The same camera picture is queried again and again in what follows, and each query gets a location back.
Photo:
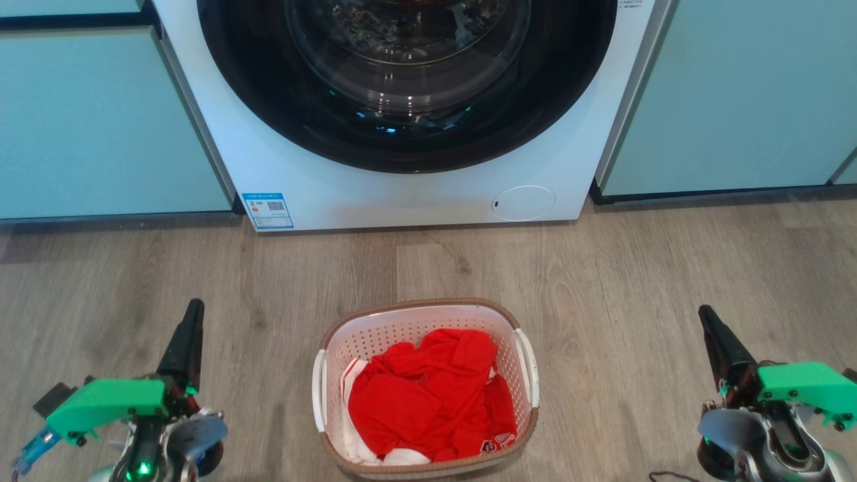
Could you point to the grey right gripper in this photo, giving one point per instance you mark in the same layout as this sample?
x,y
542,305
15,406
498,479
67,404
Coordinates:
x,y
743,442

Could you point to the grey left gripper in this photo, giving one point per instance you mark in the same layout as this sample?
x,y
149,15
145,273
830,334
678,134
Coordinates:
x,y
187,435

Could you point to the white laundry basket brown rim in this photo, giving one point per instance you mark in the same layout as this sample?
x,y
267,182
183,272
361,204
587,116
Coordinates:
x,y
402,321

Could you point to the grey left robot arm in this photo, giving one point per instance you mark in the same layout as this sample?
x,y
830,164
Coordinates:
x,y
97,474

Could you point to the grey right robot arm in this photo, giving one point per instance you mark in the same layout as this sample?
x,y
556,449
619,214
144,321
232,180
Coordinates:
x,y
846,470

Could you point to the blue energy label sticker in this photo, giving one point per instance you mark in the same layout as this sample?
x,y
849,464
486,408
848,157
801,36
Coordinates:
x,y
268,211

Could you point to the small pale teal cabinet panel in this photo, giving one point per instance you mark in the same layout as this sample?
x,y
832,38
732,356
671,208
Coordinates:
x,y
849,173

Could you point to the large pale teal cabinet door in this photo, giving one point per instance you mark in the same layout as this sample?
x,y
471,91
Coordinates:
x,y
100,120

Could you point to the red garment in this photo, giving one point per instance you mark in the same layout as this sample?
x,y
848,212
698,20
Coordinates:
x,y
428,402

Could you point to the round white filter cover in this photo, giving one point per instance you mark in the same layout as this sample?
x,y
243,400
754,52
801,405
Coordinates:
x,y
523,203

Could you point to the dark round washer door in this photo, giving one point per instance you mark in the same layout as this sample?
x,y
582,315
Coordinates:
x,y
268,100

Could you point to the wide pale teal cabinet panel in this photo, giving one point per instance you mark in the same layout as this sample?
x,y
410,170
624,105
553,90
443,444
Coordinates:
x,y
736,87

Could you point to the white front-load washing machine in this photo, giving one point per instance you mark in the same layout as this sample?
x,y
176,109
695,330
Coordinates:
x,y
435,194

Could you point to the narrow pale teal cabinet drawer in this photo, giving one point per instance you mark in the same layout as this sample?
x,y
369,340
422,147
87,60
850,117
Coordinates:
x,y
67,7

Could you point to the green right wrist camera mount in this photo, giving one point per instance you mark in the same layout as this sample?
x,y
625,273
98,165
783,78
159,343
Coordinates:
x,y
803,381

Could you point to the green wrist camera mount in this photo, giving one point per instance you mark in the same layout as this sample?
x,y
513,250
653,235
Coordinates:
x,y
803,381
100,402

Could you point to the green left wrist camera mount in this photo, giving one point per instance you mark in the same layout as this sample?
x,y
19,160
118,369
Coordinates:
x,y
100,402

